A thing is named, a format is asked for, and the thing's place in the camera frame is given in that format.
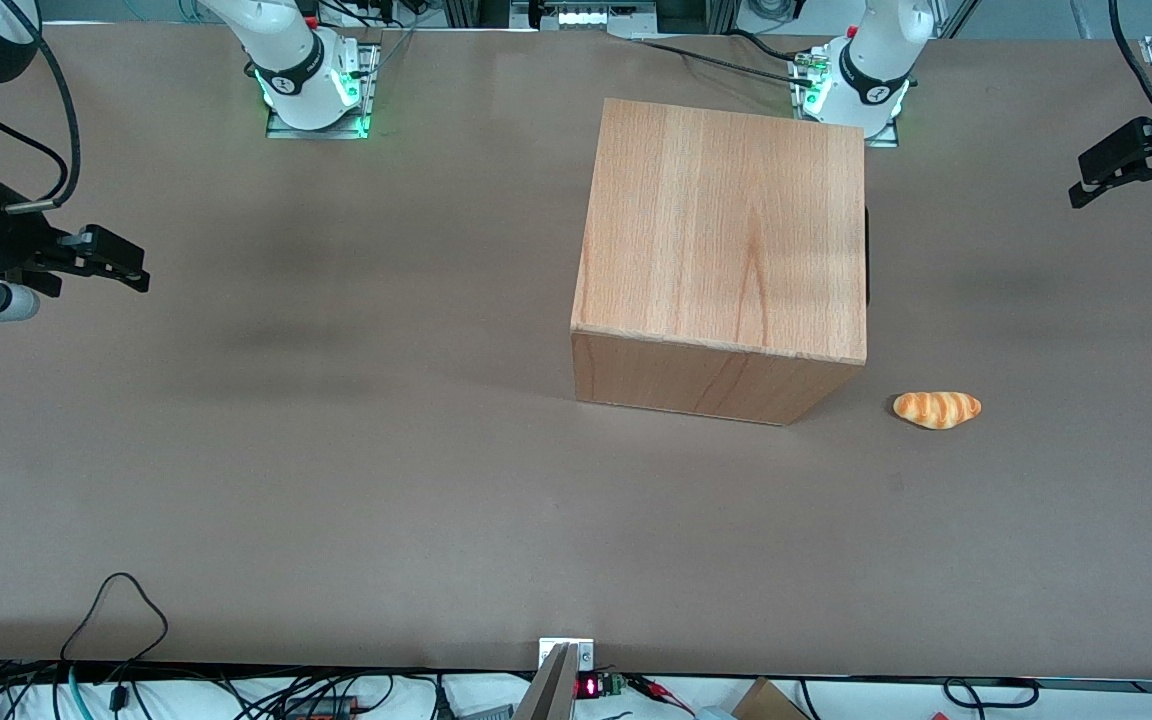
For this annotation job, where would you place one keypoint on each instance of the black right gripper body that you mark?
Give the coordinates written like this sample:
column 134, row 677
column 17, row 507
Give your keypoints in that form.
column 4, row 245

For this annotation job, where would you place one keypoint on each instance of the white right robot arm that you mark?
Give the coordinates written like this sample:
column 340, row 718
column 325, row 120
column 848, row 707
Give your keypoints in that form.
column 291, row 60

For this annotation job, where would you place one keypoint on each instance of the light wooden drawer cabinet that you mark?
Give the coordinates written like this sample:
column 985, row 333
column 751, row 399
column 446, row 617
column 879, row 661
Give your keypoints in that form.
column 716, row 230

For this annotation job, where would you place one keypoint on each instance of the toy bread croissant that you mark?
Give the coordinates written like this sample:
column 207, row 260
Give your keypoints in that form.
column 936, row 409

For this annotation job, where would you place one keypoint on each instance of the grey box with lights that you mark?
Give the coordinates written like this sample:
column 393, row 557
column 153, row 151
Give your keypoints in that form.
column 591, row 14

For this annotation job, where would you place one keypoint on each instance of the red digit display module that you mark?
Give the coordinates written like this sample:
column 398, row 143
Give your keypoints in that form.
column 591, row 687

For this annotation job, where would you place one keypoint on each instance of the brown cardboard piece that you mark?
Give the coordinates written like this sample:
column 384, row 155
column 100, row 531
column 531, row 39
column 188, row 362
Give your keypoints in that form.
column 766, row 702

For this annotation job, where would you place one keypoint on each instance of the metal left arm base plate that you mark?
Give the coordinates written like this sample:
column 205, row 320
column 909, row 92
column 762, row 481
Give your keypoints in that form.
column 886, row 135

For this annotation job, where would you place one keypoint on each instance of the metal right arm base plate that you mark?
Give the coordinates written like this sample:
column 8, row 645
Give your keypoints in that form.
column 368, row 85

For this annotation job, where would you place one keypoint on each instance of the grey camera post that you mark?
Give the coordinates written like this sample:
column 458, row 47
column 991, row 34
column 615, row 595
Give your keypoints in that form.
column 548, row 690

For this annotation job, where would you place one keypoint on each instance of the silver metal bracket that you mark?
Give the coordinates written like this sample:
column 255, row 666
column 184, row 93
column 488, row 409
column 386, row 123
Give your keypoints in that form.
column 584, row 652

